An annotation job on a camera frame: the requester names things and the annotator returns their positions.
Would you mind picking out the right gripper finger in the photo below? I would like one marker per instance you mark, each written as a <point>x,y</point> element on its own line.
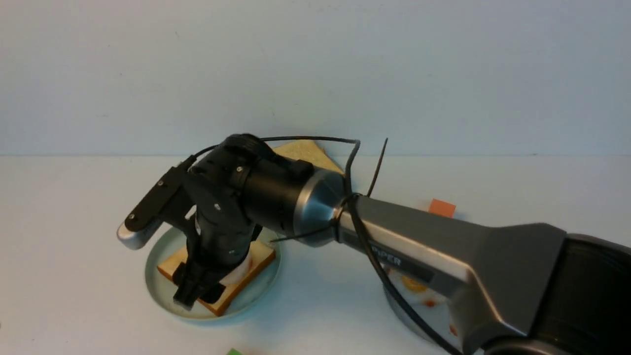
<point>210,288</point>

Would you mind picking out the right gripper own finger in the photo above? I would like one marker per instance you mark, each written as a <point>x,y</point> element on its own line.
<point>188,277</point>

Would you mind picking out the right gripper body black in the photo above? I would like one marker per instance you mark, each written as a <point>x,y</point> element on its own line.
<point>234,189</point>

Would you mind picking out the toast slice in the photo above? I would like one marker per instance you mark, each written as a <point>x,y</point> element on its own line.
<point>308,150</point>
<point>251,271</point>

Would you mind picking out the light green empty plate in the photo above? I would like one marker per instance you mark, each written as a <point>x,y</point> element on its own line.
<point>162,286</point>

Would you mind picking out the grey egg plate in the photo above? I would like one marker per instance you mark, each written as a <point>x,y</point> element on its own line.
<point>431,315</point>

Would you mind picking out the orange cube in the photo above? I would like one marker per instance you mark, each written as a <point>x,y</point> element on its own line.
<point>442,208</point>

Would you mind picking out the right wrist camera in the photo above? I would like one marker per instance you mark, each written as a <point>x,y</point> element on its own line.
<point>166,202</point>

